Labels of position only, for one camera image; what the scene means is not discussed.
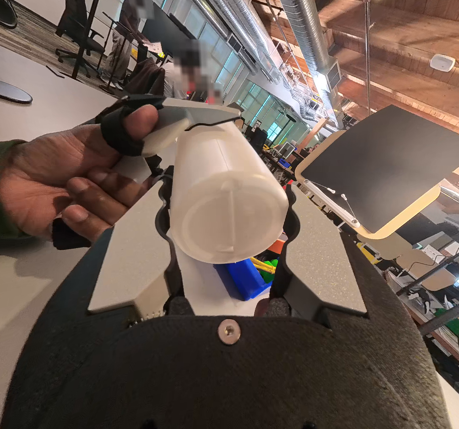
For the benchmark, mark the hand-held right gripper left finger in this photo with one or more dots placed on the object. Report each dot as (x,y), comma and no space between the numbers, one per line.
(129,264)

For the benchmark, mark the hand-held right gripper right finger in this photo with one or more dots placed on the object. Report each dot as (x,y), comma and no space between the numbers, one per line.
(323,264)

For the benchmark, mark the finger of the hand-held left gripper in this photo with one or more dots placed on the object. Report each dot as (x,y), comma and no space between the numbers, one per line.
(179,117)

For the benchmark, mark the white squeeze bottle black cap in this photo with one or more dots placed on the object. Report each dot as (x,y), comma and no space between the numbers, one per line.
(226,199)

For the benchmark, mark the person's left forearm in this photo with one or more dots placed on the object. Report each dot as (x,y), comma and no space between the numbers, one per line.
(7,192)

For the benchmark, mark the person's left hand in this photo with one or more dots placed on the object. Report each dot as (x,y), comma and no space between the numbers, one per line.
(57,178)

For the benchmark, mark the blue plastic bin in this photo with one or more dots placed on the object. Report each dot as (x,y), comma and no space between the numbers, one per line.
(244,278)

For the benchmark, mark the black computer monitor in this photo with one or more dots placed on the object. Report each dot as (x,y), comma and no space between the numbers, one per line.
(168,34)

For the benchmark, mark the white ceiling sensor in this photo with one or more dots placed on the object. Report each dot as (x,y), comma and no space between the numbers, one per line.
(442,63)

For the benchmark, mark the silver ceiling duct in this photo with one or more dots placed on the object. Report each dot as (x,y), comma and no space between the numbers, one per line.
(305,27)
(229,13)

